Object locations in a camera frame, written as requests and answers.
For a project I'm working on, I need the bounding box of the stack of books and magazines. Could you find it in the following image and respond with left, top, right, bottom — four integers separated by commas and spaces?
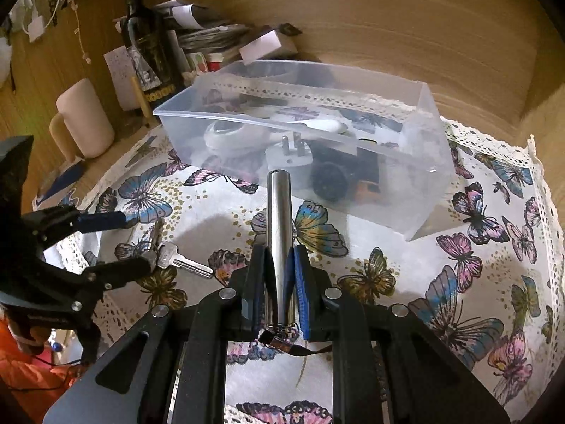
154, 2, 301, 71

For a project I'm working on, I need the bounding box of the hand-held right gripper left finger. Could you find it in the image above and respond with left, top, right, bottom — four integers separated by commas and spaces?
42, 244, 268, 424

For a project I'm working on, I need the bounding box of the dark wine bottle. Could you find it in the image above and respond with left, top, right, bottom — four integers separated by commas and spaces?
121, 0, 184, 102

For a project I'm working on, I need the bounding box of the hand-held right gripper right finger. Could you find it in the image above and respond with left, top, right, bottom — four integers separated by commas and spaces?
286, 244, 510, 424

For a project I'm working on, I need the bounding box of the white plug adapter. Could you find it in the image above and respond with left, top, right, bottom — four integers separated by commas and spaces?
265, 135, 315, 173

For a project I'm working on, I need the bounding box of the cream mug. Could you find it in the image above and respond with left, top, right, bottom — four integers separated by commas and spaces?
49, 78, 116, 162

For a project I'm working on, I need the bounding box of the white hanging tag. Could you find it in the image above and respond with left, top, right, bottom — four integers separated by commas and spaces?
26, 11, 56, 42

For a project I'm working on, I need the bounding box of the orange garment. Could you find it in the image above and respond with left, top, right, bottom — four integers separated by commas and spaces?
0, 318, 95, 424

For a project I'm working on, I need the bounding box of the clear plastic storage box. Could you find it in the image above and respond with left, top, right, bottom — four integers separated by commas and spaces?
152, 59, 455, 243

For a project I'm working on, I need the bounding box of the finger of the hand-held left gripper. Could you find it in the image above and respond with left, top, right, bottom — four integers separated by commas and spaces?
86, 253, 158, 293
24, 207, 128, 248

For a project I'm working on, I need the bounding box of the small white box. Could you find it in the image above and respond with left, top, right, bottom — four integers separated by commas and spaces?
240, 30, 296, 63

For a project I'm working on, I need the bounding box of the butterfly print tablecloth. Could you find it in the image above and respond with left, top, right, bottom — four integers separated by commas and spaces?
33, 110, 565, 424

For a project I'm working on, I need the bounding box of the silver key bunch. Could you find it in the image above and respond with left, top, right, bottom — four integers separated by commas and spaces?
140, 221, 214, 279

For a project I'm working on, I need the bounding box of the dark blue flat item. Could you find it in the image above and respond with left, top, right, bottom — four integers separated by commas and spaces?
37, 159, 87, 204

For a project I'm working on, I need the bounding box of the yellow wooden stick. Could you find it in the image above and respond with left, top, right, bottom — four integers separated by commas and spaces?
131, 77, 149, 116

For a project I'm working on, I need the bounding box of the white oval gadget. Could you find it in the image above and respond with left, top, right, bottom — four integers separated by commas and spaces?
204, 119, 266, 160

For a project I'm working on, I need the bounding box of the white note card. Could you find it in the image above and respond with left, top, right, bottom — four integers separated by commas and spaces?
103, 46, 137, 111

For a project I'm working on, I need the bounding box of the silver metal tube with lanyard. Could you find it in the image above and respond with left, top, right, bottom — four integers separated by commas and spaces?
258, 170, 336, 357

